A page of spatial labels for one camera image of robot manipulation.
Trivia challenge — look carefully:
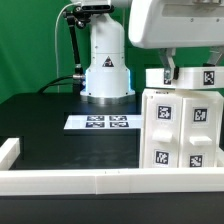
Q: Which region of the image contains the white flat tagged panel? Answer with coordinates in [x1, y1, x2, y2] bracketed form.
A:
[64, 115, 142, 130]

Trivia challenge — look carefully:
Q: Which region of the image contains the black base cable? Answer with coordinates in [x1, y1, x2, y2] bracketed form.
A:
[37, 75, 75, 94]

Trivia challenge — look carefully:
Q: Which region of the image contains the white small panel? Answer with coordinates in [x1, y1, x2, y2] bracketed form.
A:
[142, 95, 182, 168]
[179, 96, 223, 168]

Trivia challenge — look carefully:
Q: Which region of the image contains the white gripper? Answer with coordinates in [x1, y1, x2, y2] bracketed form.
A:
[129, 0, 224, 83]

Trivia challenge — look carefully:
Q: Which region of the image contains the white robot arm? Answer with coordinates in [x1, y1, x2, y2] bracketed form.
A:
[70, 0, 224, 103]

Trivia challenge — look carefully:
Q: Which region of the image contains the white thin cable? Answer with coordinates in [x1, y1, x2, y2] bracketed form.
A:
[54, 2, 83, 94]

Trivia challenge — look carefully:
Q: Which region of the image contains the white U-shaped frame fence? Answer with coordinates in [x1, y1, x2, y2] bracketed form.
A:
[0, 138, 224, 196]

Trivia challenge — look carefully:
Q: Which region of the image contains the white small tagged box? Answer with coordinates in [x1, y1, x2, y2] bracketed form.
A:
[146, 66, 224, 90]

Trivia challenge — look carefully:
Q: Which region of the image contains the white cabinet box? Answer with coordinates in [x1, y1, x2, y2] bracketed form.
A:
[139, 89, 224, 168]

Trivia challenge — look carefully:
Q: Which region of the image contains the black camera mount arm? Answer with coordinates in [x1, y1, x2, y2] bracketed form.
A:
[63, 9, 85, 94]

